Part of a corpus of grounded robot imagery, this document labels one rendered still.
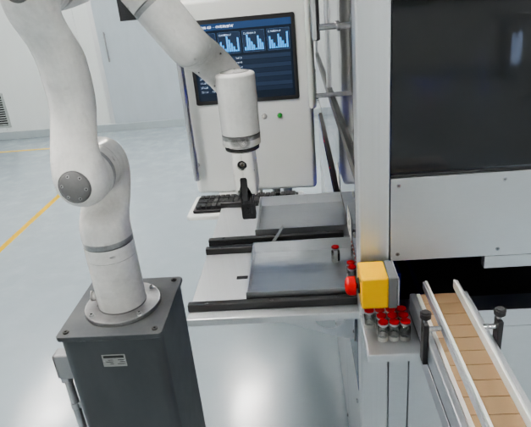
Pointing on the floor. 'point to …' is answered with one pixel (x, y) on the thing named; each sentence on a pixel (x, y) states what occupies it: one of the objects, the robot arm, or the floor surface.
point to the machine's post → (372, 174)
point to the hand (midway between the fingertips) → (248, 209)
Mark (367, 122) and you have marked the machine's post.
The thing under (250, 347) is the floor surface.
